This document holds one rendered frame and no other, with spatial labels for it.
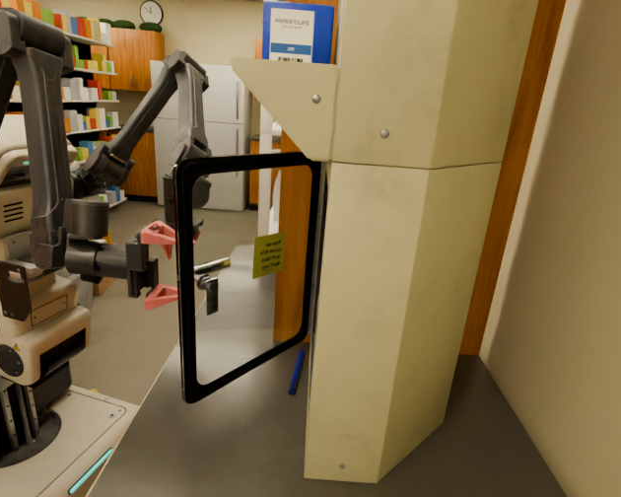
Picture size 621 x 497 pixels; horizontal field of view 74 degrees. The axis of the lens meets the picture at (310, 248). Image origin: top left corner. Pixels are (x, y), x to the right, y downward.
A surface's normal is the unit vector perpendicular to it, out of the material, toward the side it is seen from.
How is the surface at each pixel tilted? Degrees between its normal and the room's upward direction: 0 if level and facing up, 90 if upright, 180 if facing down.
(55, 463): 0
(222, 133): 90
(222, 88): 90
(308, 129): 90
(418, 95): 90
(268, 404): 0
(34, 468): 0
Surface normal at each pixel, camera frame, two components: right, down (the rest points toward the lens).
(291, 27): 0.00, 0.33
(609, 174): -1.00, -0.07
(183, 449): 0.07, -0.94
